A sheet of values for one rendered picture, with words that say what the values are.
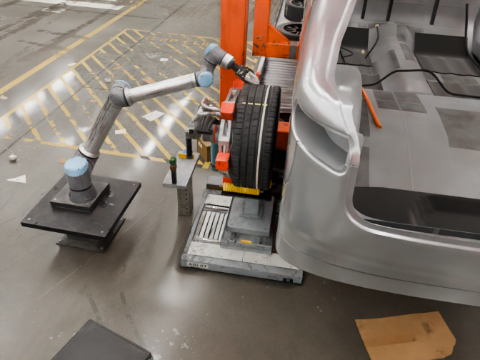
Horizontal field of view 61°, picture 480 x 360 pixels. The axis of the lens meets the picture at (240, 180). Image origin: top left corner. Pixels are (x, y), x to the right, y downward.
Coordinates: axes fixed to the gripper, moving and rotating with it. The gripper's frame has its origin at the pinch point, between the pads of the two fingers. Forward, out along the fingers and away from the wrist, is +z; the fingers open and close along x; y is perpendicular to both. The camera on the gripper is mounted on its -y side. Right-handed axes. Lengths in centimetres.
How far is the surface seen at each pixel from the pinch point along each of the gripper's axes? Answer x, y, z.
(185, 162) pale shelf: -79, -33, -15
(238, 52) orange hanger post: 8.7, -19.2, -22.8
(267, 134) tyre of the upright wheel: -19.8, 33.0, 23.8
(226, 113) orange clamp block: -23.2, 32.5, -1.7
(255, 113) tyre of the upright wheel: -14.1, 28.7, 11.2
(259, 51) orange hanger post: 25, -222, -36
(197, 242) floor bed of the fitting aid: -116, -10, 27
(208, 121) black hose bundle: -33.9, 24.3, -9.4
